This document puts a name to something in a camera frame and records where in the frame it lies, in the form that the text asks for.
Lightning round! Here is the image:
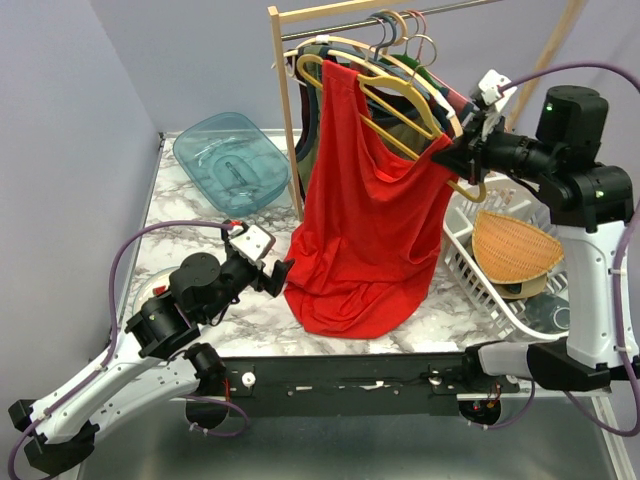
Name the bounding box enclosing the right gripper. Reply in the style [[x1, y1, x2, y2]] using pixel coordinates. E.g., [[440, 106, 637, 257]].
[[431, 107, 559, 185]]

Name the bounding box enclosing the red tank top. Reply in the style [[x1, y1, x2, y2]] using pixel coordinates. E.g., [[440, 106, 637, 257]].
[[284, 60, 457, 339]]

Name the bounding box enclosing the yellow hanger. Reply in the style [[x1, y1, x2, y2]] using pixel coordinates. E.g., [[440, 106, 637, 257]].
[[286, 44, 476, 202]]

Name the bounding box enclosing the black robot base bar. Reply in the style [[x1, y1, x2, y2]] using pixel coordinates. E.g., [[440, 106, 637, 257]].
[[196, 352, 523, 422]]

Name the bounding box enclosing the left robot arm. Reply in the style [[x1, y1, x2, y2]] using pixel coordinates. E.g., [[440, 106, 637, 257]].
[[9, 248, 293, 478]]

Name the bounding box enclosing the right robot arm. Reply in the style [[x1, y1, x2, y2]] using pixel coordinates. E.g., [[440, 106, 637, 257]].
[[434, 85, 639, 392]]

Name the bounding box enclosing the green tank top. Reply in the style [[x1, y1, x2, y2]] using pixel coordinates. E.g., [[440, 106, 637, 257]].
[[296, 71, 431, 176]]

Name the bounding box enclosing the blue plastic hanger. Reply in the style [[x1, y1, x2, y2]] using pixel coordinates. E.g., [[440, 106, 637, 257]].
[[299, 13, 451, 131]]

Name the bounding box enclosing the green velvet hanger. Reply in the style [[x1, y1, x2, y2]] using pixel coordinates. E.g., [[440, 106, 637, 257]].
[[380, 54, 449, 96]]

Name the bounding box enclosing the dark maroon tank top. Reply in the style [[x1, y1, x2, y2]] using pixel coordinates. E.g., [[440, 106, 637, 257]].
[[287, 55, 311, 161]]

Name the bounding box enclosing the watermelon pattern plate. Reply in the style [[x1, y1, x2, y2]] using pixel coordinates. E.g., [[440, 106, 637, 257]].
[[132, 267, 175, 313]]

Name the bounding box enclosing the blue plastic tub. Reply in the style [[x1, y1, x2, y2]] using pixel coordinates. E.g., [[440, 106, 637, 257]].
[[172, 112, 291, 217]]

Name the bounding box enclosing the white laundry basket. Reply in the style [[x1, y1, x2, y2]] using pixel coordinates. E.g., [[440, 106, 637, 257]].
[[442, 176, 569, 341]]

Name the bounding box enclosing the wooden clothes rack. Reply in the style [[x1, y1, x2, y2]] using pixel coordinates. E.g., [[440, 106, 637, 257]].
[[268, 1, 586, 220]]

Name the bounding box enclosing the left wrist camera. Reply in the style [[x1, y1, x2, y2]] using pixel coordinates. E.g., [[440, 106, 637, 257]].
[[228, 221, 276, 269]]

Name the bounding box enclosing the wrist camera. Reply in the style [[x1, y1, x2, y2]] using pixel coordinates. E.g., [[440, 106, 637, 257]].
[[228, 221, 276, 269], [470, 69, 517, 117]]

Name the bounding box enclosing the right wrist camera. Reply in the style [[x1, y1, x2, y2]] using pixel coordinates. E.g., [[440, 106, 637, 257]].
[[470, 69, 517, 117]]

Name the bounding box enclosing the pink wire hanger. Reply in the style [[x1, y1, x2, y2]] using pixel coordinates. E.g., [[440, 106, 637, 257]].
[[405, 9, 438, 73]]

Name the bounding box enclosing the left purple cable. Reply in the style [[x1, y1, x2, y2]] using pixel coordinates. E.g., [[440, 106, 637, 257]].
[[7, 219, 236, 480]]

